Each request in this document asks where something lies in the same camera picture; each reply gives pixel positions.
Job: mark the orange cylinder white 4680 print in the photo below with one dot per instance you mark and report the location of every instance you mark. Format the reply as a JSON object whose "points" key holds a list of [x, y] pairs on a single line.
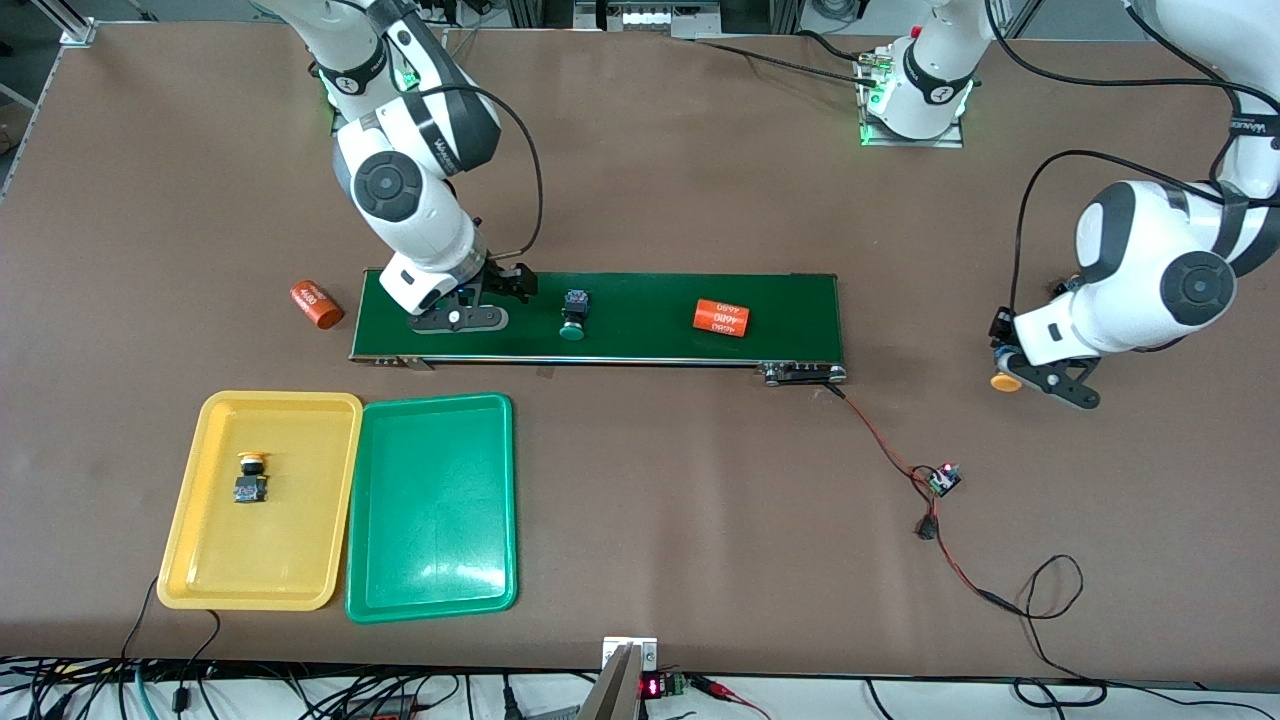
{"points": [[316, 305], [722, 317]]}

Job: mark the yellow plastic tray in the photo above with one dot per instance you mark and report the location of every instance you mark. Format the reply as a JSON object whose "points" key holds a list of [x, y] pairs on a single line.
{"points": [[260, 540]]}

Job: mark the green conveyor belt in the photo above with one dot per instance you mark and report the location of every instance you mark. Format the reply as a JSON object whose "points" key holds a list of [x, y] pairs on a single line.
{"points": [[640, 340]]}

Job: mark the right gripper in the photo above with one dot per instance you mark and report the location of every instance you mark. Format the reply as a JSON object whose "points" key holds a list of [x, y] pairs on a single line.
{"points": [[503, 279]]}

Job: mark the silver metal table bracket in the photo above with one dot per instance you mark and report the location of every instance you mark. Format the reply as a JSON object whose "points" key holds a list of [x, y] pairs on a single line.
{"points": [[645, 655]]}

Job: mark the yellow push button switch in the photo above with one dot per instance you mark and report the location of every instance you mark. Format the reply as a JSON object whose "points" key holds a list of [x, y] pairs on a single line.
{"points": [[250, 488], [1004, 381]]}

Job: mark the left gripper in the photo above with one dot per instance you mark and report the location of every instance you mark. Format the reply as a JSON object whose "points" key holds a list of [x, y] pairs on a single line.
{"points": [[1001, 329]]}

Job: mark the red digit display module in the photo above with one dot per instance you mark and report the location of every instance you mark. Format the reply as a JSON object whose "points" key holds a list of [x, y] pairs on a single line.
{"points": [[652, 687]]}

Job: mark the green plastic tray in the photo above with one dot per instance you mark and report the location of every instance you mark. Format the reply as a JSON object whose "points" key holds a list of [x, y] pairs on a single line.
{"points": [[430, 510]]}

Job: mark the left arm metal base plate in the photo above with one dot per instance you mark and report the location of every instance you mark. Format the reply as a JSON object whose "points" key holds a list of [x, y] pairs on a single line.
{"points": [[945, 140]]}

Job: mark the red alligator clip lead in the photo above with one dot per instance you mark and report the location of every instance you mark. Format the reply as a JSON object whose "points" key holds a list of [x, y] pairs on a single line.
{"points": [[715, 688]]}

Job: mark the white lit device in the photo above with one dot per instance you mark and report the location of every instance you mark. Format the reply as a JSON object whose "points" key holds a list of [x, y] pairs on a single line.
{"points": [[650, 15]]}

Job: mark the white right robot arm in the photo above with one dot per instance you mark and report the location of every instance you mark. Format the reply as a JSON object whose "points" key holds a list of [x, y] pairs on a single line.
{"points": [[410, 190]]}

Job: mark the black motor controller board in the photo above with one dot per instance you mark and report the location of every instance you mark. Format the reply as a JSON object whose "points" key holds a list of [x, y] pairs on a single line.
{"points": [[943, 481]]}

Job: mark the grey camera stand pole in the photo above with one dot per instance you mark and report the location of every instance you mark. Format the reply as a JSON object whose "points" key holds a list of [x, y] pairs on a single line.
{"points": [[610, 695]]}

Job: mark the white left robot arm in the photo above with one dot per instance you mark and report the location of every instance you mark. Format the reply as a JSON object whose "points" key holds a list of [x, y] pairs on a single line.
{"points": [[1150, 260]]}

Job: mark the aluminium profile bracket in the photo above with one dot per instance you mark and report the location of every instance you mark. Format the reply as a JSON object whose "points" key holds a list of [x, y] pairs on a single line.
{"points": [[78, 32]]}

